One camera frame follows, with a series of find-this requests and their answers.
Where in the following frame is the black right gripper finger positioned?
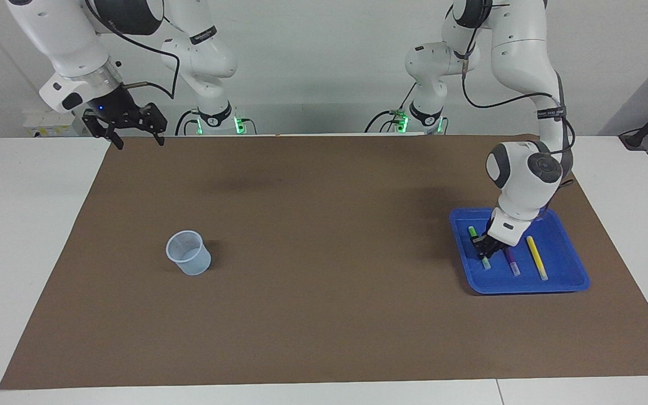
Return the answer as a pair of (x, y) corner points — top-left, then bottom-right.
(136, 103), (168, 147)
(82, 111), (125, 150)

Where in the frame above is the green marker pen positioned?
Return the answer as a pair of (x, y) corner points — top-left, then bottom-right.
(468, 226), (492, 270)

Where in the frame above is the yellow marker pen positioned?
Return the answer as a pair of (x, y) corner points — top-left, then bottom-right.
(526, 236), (549, 281)

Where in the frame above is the blue plastic tray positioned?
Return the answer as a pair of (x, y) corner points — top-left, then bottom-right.
(449, 206), (591, 295)

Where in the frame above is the white socket box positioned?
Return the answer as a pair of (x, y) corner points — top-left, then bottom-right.
(23, 110), (86, 138)

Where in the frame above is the translucent plastic cup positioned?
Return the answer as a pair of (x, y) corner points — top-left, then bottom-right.
(165, 230), (212, 276)

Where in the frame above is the brown table mat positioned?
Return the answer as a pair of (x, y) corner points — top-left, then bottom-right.
(0, 134), (648, 390)

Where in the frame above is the black base power cable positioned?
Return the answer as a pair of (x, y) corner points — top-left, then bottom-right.
(176, 110), (200, 136)
(364, 110), (398, 134)

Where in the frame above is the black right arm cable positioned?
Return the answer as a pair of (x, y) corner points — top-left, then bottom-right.
(84, 0), (181, 101)

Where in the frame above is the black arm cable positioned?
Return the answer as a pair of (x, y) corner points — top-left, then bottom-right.
(84, 0), (181, 101)
(459, 0), (577, 226)

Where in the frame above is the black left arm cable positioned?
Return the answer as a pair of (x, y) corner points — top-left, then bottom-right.
(459, 0), (577, 226)

